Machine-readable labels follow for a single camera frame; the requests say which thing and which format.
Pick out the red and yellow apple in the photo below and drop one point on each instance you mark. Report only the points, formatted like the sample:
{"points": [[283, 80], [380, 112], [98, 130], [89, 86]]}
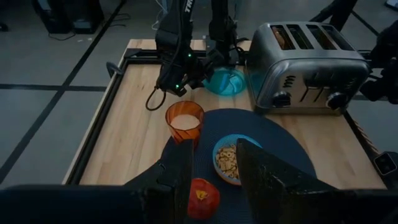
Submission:
{"points": [[203, 199]]}

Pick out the orange bowl with blue inside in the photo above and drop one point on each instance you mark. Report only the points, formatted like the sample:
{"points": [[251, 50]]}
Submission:
{"points": [[224, 140]]}

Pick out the stainless steel four-slot toaster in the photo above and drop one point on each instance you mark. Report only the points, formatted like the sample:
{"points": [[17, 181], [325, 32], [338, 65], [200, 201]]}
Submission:
{"points": [[311, 74]]}

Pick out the toasted cereal pieces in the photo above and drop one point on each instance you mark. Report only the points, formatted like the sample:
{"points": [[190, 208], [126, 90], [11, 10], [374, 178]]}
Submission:
{"points": [[227, 161]]}

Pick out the small black camera box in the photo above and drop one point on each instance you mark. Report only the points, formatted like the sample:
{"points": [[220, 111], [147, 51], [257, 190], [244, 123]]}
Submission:
{"points": [[385, 163]]}

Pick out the dark round woven placemat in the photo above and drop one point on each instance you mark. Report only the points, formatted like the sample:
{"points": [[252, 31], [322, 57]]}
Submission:
{"points": [[280, 133]]}

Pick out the brown toast slice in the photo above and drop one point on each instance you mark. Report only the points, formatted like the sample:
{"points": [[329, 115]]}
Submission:
{"points": [[280, 37]]}

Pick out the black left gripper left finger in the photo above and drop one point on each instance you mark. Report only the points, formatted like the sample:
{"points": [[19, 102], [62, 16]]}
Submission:
{"points": [[93, 205]]}

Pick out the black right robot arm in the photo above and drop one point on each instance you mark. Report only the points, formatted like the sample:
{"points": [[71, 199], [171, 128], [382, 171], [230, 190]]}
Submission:
{"points": [[172, 37]]}

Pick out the black rig post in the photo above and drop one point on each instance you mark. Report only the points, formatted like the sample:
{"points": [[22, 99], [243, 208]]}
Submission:
{"points": [[339, 9]]}

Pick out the teal translucent plate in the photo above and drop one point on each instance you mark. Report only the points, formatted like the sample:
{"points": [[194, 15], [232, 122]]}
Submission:
{"points": [[225, 82]]}

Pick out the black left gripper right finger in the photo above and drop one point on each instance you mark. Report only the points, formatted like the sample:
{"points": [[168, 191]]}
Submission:
{"points": [[311, 205]]}

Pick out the orange cup with juice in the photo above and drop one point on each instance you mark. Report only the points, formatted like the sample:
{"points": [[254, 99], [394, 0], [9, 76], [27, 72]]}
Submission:
{"points": [[185, 123]]}

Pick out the black equipment cases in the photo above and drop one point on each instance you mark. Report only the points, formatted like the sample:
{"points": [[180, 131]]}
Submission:
{"points": [[68, 18]]}

